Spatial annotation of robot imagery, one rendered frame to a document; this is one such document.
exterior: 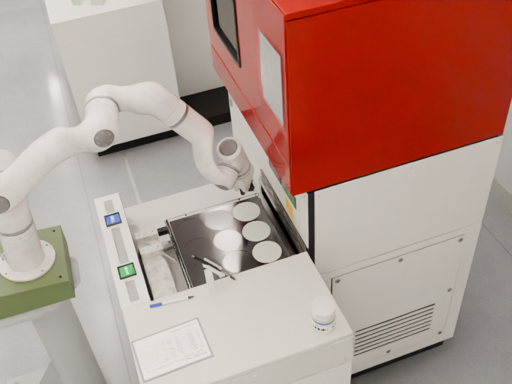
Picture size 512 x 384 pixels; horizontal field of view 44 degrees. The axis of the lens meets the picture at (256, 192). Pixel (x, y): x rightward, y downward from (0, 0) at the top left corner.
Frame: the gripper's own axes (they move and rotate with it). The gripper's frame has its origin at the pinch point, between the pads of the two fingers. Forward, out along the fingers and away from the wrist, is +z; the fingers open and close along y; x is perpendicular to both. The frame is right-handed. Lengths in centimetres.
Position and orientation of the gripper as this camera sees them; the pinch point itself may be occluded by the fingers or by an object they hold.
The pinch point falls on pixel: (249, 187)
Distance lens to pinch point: 229.3
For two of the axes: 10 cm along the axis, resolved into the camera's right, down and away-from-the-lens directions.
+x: 9.4, 1.9, -3.0
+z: 2.1, 3.9, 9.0
